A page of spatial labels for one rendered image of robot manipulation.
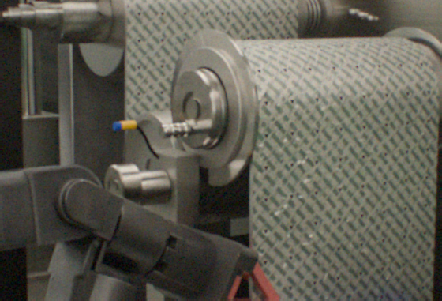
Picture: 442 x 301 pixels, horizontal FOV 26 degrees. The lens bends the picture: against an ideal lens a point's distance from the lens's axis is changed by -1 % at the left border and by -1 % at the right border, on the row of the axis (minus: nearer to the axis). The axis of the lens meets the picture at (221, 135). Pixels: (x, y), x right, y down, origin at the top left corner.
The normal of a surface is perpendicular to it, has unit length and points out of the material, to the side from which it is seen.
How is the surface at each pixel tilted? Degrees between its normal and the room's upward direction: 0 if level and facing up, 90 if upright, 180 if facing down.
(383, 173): 90
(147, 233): 71
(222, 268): 61
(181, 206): 90
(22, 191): 77
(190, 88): 90
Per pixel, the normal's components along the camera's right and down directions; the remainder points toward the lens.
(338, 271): 0.55, 0.11
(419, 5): -0.84, 0.07
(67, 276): -0.72, -0.34
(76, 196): 0.66, -0.07
